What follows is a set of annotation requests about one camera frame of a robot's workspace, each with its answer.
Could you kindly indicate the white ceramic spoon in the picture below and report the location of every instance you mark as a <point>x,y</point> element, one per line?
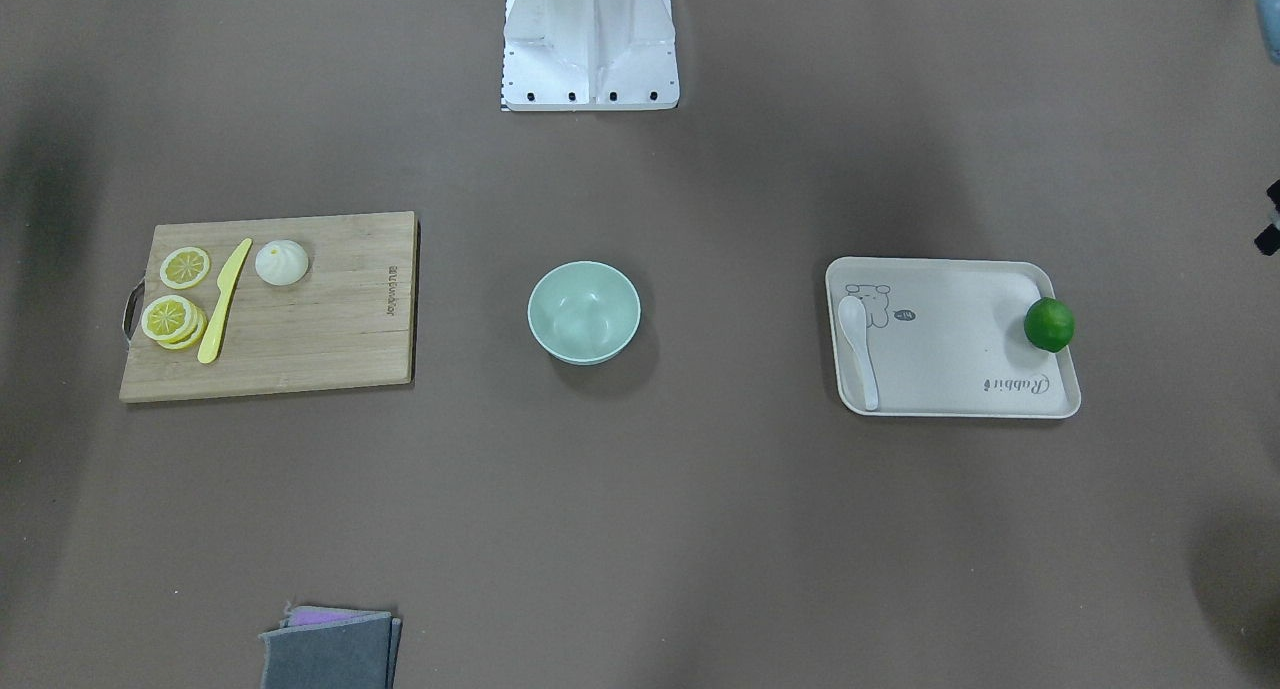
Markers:
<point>852,318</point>

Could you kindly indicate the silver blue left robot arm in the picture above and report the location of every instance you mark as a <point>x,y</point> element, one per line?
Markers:
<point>1267,12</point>

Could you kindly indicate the mint green bowl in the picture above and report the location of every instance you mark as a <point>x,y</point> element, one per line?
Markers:
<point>584,312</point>

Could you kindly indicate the cream rabbit tray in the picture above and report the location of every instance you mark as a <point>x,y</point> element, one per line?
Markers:
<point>946,339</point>

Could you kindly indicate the wooden cutting board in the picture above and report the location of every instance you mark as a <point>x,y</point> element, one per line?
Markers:
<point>349,322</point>

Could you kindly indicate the green lime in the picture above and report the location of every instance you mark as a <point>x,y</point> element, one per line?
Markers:
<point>1049,325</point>

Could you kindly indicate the yellow plastic knife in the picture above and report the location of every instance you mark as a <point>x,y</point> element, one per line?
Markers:
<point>210,346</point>

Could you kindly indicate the grey folded cloth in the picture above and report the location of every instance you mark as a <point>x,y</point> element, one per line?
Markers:
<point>330,647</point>

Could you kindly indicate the lemon slice single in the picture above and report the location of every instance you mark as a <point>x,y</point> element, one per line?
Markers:
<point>185,268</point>

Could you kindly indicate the lemon slice stack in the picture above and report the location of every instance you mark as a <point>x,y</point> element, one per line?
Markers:
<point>174,322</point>

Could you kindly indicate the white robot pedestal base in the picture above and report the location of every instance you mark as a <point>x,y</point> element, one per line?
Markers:
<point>589,55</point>

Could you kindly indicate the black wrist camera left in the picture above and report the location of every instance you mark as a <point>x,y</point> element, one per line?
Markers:
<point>1268,241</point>

